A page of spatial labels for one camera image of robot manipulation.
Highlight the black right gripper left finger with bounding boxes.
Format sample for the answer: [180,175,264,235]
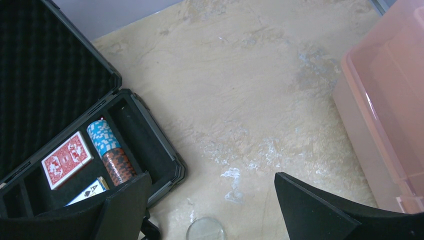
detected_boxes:
[0,173,152,240]

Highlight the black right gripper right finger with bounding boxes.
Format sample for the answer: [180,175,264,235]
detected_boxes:
[274,172,424,240]

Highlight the blue poker chip stack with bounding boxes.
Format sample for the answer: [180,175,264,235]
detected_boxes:
[86,119,121,157]

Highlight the clear round disc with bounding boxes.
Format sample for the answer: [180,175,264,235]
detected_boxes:
[186,217,227,240]

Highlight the black poker set case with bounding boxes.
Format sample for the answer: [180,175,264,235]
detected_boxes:
[0,0,188,240]

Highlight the blue playing card deck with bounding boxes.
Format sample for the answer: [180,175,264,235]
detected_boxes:
[66,176,109,206]

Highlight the red playing card deck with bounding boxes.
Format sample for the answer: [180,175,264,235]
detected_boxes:
[41,131,94,190]

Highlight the orange translucent storage bin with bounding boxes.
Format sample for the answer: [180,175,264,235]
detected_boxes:
[332,0,424,214]

